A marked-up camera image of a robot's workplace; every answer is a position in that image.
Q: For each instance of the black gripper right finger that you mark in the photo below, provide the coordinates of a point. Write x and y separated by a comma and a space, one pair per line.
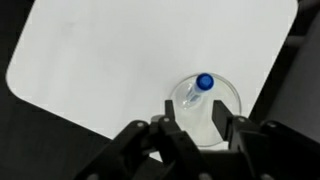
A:
253, 143

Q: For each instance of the clear plastic cup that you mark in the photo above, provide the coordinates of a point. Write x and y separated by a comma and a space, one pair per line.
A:
216, 133

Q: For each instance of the blue capped marker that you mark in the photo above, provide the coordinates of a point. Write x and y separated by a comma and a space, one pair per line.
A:
200, 88

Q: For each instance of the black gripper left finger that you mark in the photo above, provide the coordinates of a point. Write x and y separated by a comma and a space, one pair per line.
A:
176, 143

